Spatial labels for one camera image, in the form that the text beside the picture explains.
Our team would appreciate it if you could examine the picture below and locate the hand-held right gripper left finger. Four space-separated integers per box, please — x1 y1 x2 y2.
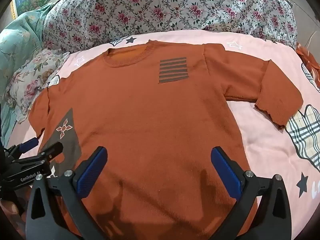
25 146 108 240

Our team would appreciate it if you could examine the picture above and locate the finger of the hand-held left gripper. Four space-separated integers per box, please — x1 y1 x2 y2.
4 137 40 158
12 142 63 166

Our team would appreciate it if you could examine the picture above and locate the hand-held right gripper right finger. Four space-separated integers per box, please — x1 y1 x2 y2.
211 146 292 240

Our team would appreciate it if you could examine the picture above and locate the orange knit sweater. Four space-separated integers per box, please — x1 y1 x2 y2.
29 41 304 240

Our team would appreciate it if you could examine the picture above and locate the pink printed blanket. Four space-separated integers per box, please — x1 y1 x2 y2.
5 31 320 240

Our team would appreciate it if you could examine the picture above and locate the floral pillow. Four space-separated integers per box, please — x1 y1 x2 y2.
5 49 70 123

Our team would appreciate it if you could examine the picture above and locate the teal floral cloth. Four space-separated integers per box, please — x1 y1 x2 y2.
0 4 54 140

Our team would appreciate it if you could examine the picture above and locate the orange patterned cloth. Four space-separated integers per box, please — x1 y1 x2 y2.
295 42 320 88

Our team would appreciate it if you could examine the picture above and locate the framed landscape picture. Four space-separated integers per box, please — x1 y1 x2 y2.
10 0 38 20

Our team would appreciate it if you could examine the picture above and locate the white floral quilt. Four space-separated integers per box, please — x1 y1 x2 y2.
41 0 298 54

